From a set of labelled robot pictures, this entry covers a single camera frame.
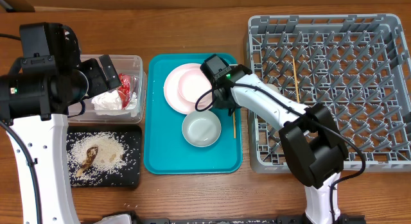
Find clear plastic bin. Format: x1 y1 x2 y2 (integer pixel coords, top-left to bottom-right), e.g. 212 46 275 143
68 55 146 124

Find grey dishwasher rack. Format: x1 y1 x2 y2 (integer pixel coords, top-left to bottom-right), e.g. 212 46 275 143
247 13 410 172

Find grey bowl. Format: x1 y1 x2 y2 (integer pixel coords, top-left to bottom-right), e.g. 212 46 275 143
182 110 222 148

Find pink plate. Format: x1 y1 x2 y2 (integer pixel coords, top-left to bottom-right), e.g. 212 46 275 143
164 63 200 114

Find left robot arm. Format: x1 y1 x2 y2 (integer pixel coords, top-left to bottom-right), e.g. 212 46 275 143
1 22 121 223

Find teal serving tray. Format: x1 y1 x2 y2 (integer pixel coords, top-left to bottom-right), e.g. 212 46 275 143
144 53 243 175

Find cream paper cup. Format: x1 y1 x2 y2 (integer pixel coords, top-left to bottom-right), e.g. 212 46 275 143
265 83 280 93

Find rice and food scraps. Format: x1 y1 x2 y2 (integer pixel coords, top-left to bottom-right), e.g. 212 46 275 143
66 131 141 186

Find black plastic tray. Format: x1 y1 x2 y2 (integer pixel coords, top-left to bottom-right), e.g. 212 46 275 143
65 125 143 189

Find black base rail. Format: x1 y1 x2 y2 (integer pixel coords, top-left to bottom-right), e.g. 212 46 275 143
80 211 367 224

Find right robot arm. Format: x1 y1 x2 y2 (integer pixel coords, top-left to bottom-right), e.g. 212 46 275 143
200 55 348 223

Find white napkin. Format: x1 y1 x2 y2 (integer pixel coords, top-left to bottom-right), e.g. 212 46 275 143
91 90 137 116

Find pink bowl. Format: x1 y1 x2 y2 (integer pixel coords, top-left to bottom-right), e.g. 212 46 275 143
178 69 211 103

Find wooden chopstick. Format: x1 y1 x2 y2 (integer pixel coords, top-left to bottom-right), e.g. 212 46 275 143
292 58 300 103
232 111 236 139

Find red snack wrapper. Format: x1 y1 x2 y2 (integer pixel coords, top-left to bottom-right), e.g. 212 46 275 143
117 74 132 109

